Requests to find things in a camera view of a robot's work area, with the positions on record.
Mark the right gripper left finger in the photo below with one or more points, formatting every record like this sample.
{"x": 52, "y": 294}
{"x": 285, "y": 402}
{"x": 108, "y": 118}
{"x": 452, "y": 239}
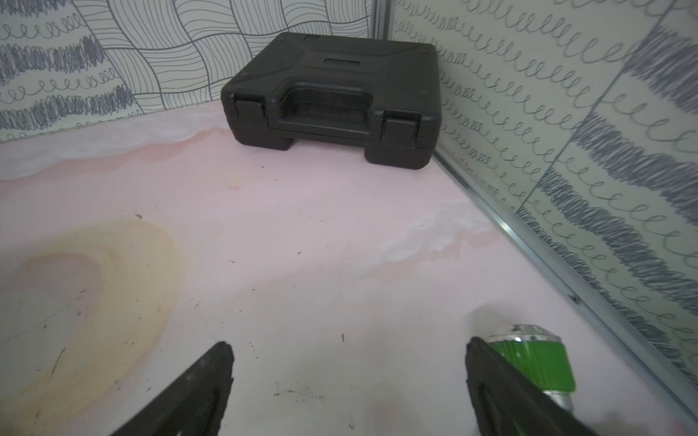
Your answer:
{"x": 194, "y": 403}

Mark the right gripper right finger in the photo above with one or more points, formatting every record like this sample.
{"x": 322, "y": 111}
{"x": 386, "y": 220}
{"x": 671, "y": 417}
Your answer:
{"x": 506, "y": 402}

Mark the black plastic case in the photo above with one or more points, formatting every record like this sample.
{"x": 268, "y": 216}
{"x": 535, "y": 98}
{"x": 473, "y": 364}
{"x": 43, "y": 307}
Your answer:
{"x": 382, "y": 96}

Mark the green hose nozzle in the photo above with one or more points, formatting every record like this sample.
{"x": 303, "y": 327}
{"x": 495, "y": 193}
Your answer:
{"x": 541, "y": 356}

